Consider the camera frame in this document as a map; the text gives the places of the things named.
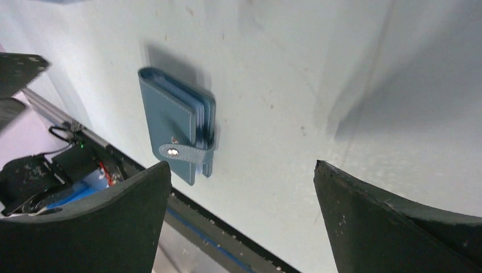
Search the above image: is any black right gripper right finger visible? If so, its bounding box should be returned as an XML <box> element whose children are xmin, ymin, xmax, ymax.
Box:
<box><xmin>314</xmin><ymin>160</ymin><xmax>481</xmax><ymax>272</ymax></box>

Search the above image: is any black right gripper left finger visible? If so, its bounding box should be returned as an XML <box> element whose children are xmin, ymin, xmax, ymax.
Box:
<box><xmin>1</xmin><ymin>162</ymin><xmax>171</xmax><ymax>272</ymax></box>

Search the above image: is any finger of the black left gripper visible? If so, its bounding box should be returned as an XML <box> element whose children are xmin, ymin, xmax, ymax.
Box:
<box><xmin>1</xmin><ymin>97</ymin><xmax>27</xmax><ymax>131</ymax></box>
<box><xmin>1</xmin><ymin>52</ymin><xmax>50</xmax><ymax>98</ymax></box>

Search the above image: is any blue leather card holder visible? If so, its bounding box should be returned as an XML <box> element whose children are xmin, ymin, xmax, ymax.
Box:
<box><xmin>138</xmin><ymin>67</ymin><xmax>216</xmax><ymax>185</ymax></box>

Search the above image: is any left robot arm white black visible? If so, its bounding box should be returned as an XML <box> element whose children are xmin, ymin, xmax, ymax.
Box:
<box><xmin>1</xmin><ymin>52</ymin><xmax>68</xmax><ymax>217</ymax></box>

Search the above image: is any blue plastic bin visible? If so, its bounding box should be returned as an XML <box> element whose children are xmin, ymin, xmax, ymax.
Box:
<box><xmin>47</xmin><ymin>171</ymin><xmax>109</xmax><ymax>209</ymax></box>

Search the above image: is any aluminium front frame rail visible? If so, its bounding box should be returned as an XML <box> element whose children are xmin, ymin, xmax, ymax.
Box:
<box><xmin>22</xmin><ymin>88</ymin><xmax>110</xmax><ymax>148</ymax></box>

